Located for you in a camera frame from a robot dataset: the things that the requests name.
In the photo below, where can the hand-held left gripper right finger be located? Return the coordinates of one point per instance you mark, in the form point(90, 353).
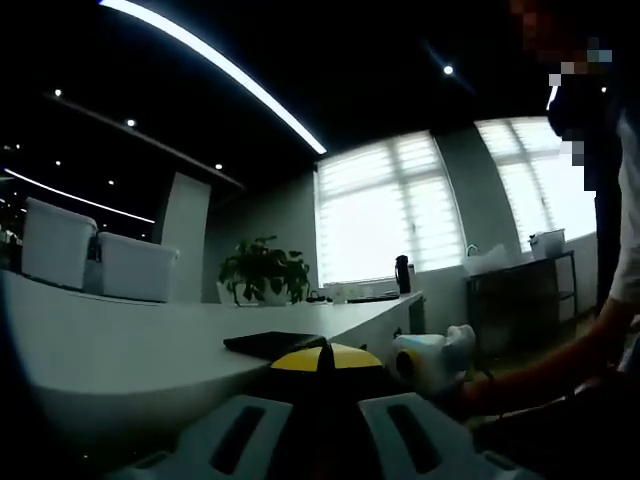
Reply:
point(440, 445)

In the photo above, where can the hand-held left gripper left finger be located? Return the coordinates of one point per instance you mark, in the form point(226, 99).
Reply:
point(215, 445)

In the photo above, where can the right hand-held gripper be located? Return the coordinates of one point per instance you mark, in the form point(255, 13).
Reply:
point(430, 365)

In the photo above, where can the black fixed fixture clamp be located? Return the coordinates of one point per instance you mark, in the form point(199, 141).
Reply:
point(270, 342)

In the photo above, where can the black smartphone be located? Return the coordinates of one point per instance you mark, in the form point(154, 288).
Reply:
point(372, 299)

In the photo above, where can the white bottle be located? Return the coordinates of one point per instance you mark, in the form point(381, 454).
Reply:
point(413, 277)

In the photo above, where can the black thermos bottle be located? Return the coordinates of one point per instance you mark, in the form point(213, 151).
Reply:
point(402, 275)

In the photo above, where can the white plastic bag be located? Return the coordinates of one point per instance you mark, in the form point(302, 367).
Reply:
point(492, 260)

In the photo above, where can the black metal shelf rack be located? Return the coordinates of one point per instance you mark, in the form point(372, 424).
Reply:
point(520, 267)

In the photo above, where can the white chair back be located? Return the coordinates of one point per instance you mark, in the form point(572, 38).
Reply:
point(222, 295)

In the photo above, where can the wide window with blinds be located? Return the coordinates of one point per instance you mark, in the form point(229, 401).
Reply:
point(380, 210)

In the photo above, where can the small white tub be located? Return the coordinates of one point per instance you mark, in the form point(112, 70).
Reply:
point(549, 245)

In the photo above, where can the potted green plant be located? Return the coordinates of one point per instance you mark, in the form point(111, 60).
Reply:
point(260, 272)

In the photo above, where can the small white storage bin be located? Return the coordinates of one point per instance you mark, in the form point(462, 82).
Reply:
point(135, 270)

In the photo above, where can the narrow window with blinds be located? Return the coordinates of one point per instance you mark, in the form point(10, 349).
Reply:
point(540, 190)

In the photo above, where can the person's white garment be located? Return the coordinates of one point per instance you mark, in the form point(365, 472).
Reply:
point(630, 225)

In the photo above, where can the large white storage bin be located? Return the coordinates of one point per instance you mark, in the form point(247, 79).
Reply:
point(55, 245)

